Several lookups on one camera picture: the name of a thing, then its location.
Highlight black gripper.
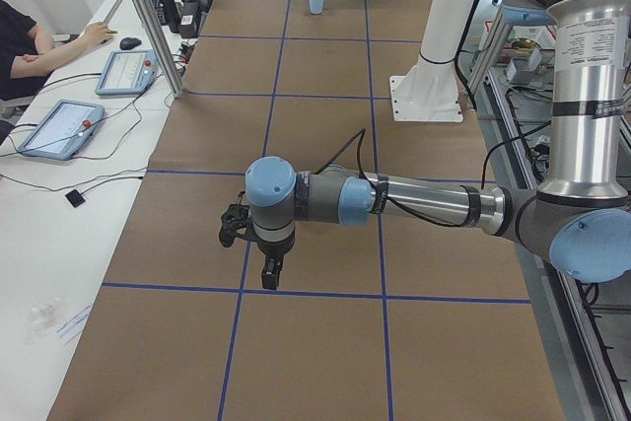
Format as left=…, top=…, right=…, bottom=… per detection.
left=257, top=236, right=295, bottom=290

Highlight light blue plastic cup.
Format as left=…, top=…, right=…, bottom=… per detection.
left=308, top=0, right=324, bottom=15

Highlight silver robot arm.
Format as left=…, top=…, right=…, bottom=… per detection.
left=220, top=0, right=630, bottom=290

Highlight person's hand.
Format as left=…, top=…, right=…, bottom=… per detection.
left=80, top=22, right=113, bottom=46

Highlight small black square pad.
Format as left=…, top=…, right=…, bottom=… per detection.
left=65, top=189, right=86, bottom=208

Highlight clear plastic bag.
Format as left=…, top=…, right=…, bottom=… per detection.
left=25, top=296, right=92, bottom=344

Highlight far blue teach pendant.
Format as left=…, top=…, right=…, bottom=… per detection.
left=95, top=50, right=158, bottom=97

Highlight blue teach pendant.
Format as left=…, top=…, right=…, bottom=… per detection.
left=95, top=50, right=158, bottom=97
left=17, top=100, right=105, bottom=161

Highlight near blue teach pendant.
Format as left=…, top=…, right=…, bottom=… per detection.
left=17, top=100, right=105, bottom=161

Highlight black box with label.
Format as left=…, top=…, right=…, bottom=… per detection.
left=178, top=1, right=201, bottom=38

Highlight black computer mouse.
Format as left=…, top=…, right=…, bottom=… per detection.
left=119, top=36, right=142, bottom=51

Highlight black bottle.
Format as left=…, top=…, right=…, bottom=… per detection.
left=161, top=0, right=179, bottom=34

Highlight seated person in black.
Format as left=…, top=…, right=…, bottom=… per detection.
left=1, top=0, right=96, bottom=101

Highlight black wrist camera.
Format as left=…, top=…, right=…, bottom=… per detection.
left=219, top=190, right=256, bottom=247

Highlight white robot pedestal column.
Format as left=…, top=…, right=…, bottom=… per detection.
left=389, top=0, right=476, bottom=123

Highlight aluminium frame post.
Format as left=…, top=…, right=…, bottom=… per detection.
left=132, top=0, right=183, bottom=99

